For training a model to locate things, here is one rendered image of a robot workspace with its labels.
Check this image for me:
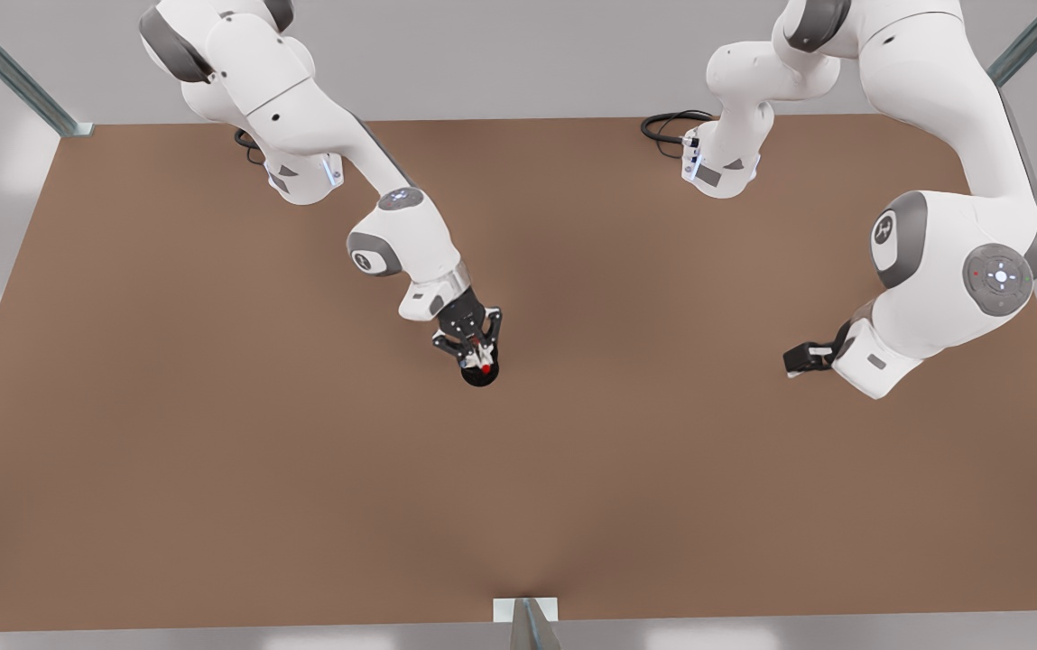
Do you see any small black round object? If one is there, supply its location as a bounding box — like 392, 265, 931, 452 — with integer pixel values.
460, 354, 502, 388

